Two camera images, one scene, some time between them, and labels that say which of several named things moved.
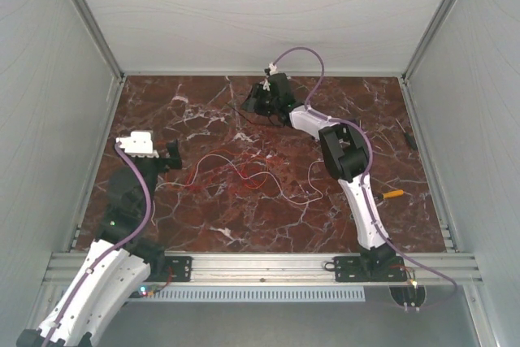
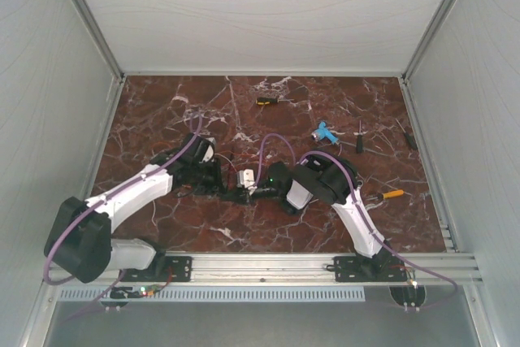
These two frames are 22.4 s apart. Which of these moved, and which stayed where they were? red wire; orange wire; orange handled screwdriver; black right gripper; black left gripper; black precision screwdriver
Moved: black left gripper; orange wire; red wire; black right gripper
Stayed: black precision screwdriver; orange handled screwdriver
